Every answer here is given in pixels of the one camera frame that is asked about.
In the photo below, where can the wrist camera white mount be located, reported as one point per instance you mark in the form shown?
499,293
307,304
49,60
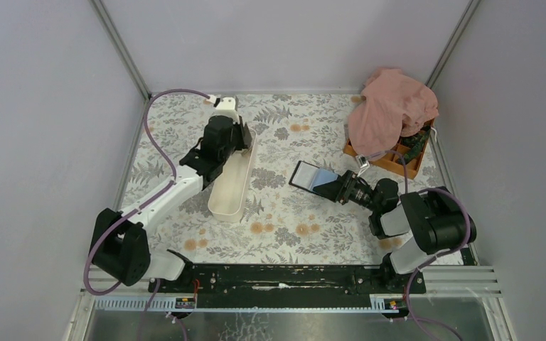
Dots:
226,104
363,164

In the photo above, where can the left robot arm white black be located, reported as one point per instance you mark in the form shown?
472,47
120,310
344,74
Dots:
120,241

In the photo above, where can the floral patterned table mat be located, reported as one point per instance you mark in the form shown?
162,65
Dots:
281,223

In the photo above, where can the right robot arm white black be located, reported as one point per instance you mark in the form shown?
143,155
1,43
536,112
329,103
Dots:
436,222

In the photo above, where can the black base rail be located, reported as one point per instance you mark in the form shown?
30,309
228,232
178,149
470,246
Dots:
238,286

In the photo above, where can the cream plastic oblong tray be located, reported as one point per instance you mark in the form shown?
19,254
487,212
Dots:
229,194

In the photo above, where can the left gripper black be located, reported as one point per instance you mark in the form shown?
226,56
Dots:
244,136

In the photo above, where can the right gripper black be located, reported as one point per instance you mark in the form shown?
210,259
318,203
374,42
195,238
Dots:
345,187

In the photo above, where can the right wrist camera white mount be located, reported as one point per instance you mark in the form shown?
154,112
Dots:
363,164

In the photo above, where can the wooden organizer box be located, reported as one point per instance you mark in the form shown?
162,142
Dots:
407,154

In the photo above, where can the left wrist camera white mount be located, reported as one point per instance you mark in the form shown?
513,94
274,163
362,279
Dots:
226,104

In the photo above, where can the pink cloth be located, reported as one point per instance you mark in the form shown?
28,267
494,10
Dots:
394,105

